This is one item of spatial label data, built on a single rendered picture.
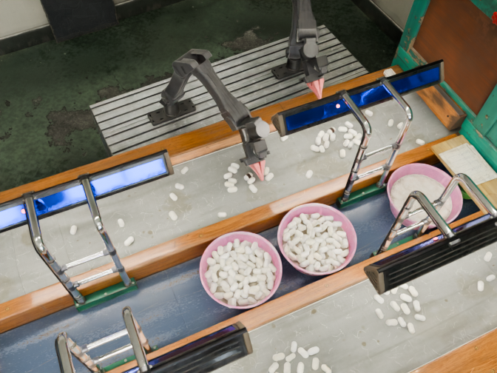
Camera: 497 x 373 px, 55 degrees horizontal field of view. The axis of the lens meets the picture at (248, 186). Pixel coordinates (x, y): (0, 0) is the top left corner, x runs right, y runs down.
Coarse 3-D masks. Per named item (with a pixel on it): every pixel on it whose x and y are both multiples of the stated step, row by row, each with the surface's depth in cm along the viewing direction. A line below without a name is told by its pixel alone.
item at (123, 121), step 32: (320, 32) 235; (224, 64) 221; (256, 64) 221; (352, 64) 222; (128, 96) 210; (160, 96) 209; (192, 96) 209; (256, 96) 210; (288, 96) 210; (128, 128) 198; (160, 128) 199; (192, 128) 199
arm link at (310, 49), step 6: (318, 30) 180; (318, 36) 180; (300, 42) 180; (306, 42) 172; (312, 42) 172; (306, 48) 172; (312, 48) 172; (318, 48) 172; (306, 54) 173; (312, 54) 173
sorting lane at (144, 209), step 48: (240, 144) 186; (288, 144) 187; (336, 144) 187; (384, 144) 188; (144, 192) 173; (192, 192) 173; (240, 192) 174; (288, 192) 174; (0, 240) 161; (48, 240) 162; (96, 240) 162; (144, 240) 163; (0, 288) 152
